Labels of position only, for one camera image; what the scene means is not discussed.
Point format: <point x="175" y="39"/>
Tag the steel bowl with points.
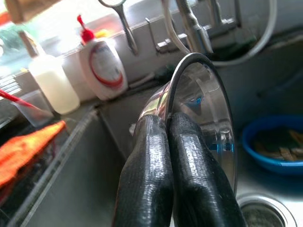
<point x="189" y="82"/>

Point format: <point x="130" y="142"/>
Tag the stainless steel sink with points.
<point x="94" y="165"/>

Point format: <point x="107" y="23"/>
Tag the steel sink drain strainer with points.
<point x="260" y="212"/>

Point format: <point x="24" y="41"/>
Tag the white soap bottle red pump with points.
<point x="104" y="68"/>

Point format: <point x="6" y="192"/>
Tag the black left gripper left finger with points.
<point x="144" y="179"/>

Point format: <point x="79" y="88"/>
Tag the brown wooden board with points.
<point x="21" y="10"/>

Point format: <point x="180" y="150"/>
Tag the clear plastic cup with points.
<point x="30" y="117"/>

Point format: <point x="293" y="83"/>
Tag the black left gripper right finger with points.
<point x="201" y="184"/>

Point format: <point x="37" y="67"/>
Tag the dark green scrub pad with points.
<point x="165" y="72"/>

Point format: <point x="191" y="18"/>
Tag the red stick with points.
<point x="14" y="98"/>

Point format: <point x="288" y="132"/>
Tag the flexible steel sprayer faucet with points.
<point x="194" y="23"/>

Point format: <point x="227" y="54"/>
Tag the steel wall mixer tap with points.
<point x="225" y="26"/>

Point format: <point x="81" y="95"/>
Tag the milky white plastic bottle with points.
<point x="56" y="89"/>

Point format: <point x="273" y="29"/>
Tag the orange cleaning cloth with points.
<point x="21" y="149"/>

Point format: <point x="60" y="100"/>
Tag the blue plastic bowl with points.
<point x="248" y="146"/>

